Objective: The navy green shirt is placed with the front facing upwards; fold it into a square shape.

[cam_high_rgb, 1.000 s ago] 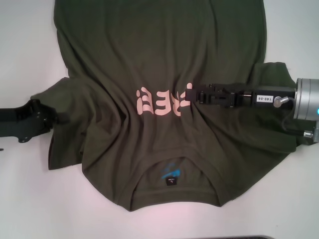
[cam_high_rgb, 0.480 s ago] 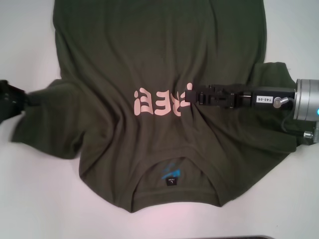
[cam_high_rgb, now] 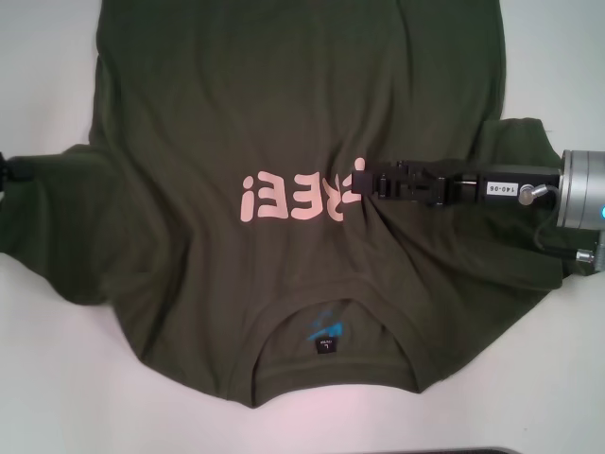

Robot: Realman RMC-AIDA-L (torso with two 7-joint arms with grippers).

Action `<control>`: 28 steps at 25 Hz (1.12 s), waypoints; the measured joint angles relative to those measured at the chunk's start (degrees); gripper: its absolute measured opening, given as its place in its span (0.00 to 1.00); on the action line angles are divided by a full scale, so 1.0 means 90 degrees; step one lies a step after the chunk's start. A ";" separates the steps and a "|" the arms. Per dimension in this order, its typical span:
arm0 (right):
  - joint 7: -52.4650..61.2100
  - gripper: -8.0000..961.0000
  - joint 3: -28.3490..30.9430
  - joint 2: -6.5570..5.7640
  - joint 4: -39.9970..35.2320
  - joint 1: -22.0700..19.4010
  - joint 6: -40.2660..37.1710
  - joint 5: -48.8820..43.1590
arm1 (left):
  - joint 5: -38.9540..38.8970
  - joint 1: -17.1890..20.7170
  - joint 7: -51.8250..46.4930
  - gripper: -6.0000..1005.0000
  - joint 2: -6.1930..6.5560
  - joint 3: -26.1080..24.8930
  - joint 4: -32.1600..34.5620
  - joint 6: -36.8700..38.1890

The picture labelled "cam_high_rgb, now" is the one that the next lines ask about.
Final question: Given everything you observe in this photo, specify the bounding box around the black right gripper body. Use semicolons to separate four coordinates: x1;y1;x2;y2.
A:
442;163;564;208

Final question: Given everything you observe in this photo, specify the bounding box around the dark green t-shirt pink print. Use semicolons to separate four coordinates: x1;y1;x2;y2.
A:
0;0;566;409

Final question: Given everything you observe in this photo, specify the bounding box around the right gripper cable with plug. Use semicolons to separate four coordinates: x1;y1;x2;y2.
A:
517;183;597;265

